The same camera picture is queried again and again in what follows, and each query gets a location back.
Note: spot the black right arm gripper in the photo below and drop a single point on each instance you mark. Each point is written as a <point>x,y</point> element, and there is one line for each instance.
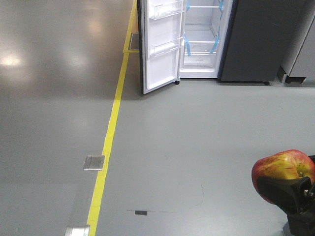
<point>294,196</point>

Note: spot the red yellow apple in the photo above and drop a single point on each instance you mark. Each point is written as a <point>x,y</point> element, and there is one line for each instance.
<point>289,164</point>

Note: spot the closed dark fridge door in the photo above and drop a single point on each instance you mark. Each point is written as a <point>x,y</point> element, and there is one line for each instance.
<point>259,35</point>

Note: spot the fridge body interior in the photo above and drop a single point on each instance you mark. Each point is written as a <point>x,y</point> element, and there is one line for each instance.
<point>205,29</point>

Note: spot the open white fridge door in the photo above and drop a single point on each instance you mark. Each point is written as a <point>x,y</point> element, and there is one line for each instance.
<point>160,71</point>

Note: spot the lower clear door bin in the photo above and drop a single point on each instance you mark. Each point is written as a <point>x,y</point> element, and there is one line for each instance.
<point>164,48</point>

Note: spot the clear door bin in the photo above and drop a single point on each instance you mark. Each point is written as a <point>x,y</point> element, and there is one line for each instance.
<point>164,48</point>
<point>159,9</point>

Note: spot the metal floor socket plate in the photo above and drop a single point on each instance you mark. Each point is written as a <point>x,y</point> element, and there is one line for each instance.
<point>94,163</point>

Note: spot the middle clear door bin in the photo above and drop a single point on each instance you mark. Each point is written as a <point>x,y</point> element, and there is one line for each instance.
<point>159,9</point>

